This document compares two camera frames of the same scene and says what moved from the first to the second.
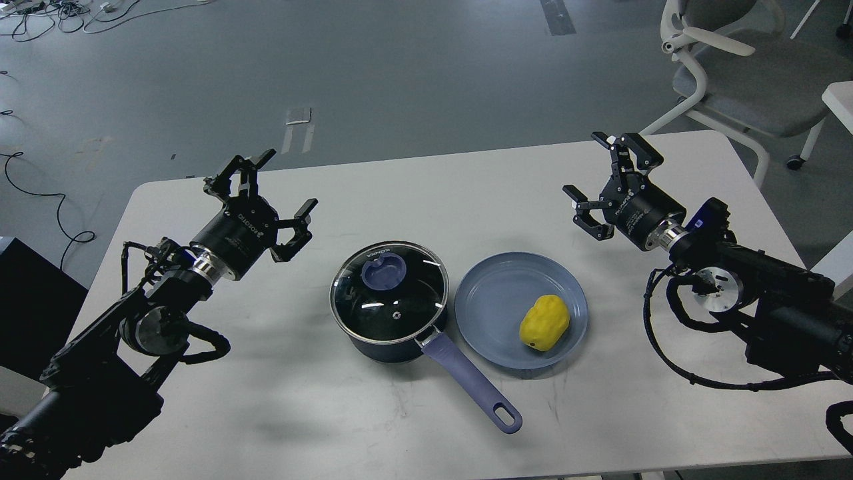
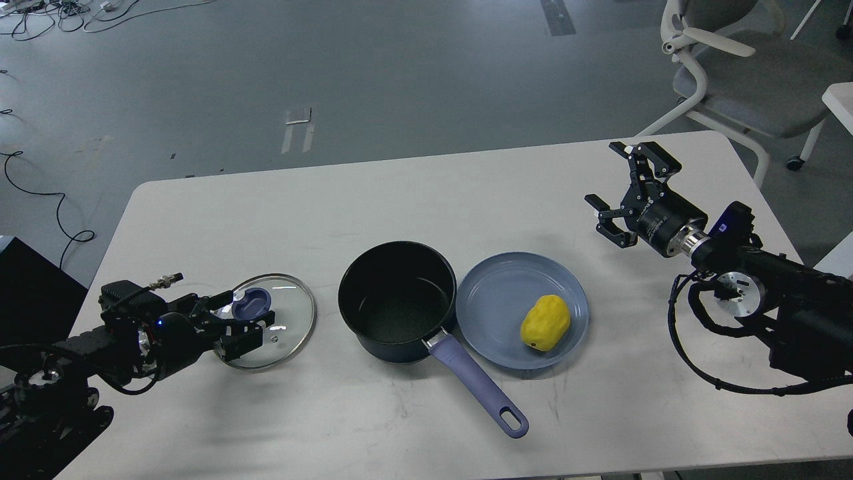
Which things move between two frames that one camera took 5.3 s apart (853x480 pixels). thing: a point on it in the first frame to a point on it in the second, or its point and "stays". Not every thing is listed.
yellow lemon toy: (543, 325) stays
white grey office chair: (741, 75) stays
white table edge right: (838, 96) stays
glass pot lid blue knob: (383, 272) to (250, 304)
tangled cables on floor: (28, 19) stays
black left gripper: (226, 247) to (184, 329)
